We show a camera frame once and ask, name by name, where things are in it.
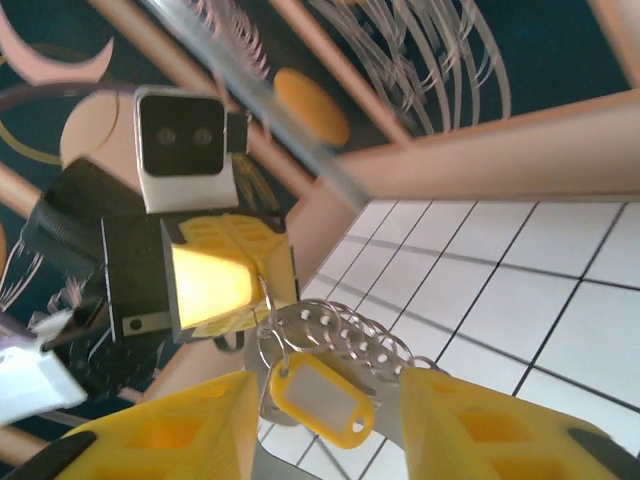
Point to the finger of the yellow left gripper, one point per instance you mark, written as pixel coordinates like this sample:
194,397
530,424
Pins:
275,260
210,285

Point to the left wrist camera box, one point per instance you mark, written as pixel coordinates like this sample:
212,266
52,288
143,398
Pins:
180,135

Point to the white left camera mount bracket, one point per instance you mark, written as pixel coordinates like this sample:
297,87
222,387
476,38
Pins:
190,192

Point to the silver metal key holder plate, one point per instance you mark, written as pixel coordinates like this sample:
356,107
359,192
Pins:
310,345

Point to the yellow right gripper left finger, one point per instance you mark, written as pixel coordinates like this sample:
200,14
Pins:
165,440

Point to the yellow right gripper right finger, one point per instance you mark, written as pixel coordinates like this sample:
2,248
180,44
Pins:
500,440

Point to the aluminium corner post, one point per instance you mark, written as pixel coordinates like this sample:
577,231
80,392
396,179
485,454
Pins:
260,95

